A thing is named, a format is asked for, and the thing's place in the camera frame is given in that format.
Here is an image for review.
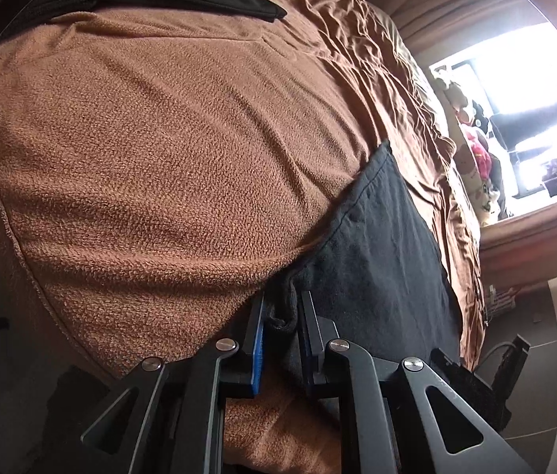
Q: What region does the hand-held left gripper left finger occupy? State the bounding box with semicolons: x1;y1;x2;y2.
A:
81;292;266;474

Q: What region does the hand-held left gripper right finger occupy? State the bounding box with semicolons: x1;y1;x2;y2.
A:
298;290;538;474

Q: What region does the black bear print t-shirt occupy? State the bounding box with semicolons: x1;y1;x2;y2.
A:
266;139;461;356

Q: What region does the striped tote bag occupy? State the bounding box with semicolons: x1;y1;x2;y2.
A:
486;284;517;314

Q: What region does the pink curtain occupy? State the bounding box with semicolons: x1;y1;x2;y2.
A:
478;197;557;292
367;0;555;55

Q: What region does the bear print cushion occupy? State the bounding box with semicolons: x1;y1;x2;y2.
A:
456;158;506;228

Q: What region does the brown blanket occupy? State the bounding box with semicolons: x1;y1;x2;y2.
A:
0;0;481;474

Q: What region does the pink plush toy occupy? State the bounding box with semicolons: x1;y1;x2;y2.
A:
461;123;495;179

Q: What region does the black round plush toy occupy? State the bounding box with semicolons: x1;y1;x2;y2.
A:
471;101;493;132

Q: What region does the long dark hanging garment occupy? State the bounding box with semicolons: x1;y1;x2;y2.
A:
490;99;557;149

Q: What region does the beige bear plush toy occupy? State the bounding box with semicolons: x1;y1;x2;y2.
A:
436;76;469;109

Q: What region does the beige duvet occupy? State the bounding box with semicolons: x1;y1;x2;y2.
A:
362;0;457;144

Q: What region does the bright window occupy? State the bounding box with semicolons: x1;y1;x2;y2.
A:
429;10;557;213

